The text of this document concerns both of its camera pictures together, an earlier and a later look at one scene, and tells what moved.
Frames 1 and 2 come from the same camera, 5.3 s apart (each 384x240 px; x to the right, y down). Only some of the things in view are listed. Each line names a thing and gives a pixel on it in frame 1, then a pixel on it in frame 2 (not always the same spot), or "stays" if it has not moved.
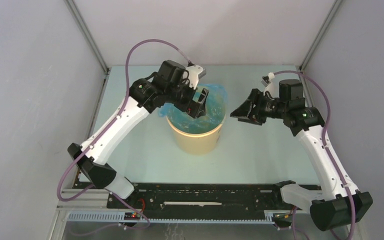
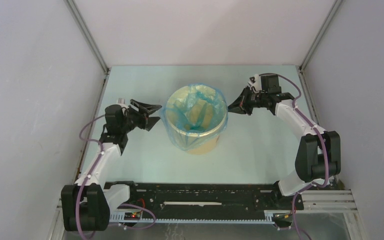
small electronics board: (132, 216) stays
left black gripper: (192, 107) -> (143, 110)
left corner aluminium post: (92, 41) stays
